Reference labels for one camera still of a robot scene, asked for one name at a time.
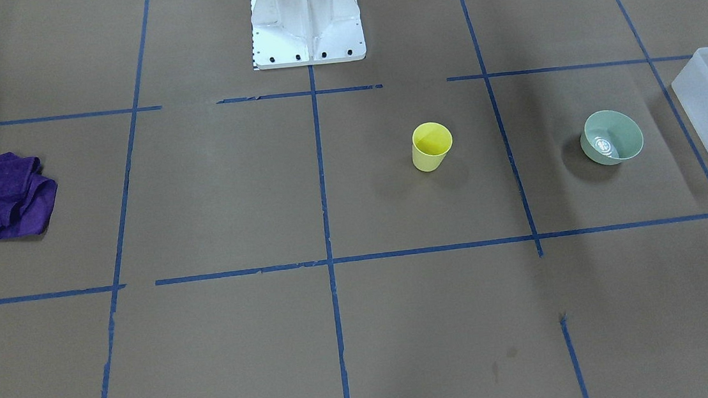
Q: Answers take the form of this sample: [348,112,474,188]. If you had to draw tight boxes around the green ceramic bowl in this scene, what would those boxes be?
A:
[580,110,645,165]

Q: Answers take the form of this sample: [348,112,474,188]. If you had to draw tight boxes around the purple crumpled cloth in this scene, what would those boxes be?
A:
[0,152,58,240]

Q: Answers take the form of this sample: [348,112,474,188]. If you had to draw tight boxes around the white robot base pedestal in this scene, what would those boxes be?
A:
[250,0,367,70]

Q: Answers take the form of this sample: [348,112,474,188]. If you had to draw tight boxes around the yellow plastic cup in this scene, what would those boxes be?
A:
[411,122,453,172]

